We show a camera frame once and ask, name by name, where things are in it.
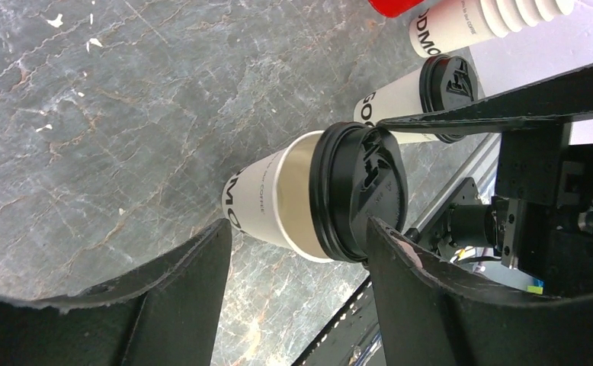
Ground red plastic cup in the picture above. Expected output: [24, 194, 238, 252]
[368, 0, 423, 18]

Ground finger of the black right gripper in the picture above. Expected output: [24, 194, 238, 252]
[376, 63, 593, 135]

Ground white paper coffee cup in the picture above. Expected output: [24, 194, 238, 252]
[353, 68, 425, 126]

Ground stack of white paper cups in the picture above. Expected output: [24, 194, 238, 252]
[409, 0, 575, 58]

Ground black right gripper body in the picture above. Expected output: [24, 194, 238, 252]
[402, 120, 593, 299]

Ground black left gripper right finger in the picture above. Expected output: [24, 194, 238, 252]
[366, 218, 593, 365]

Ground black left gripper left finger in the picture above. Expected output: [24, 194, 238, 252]
[0, 219, 232, 365]

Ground black coffee cup lid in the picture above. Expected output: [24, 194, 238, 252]
[418, 53, 479, 144]

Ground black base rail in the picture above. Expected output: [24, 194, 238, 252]
[293, 278, 386, 365]

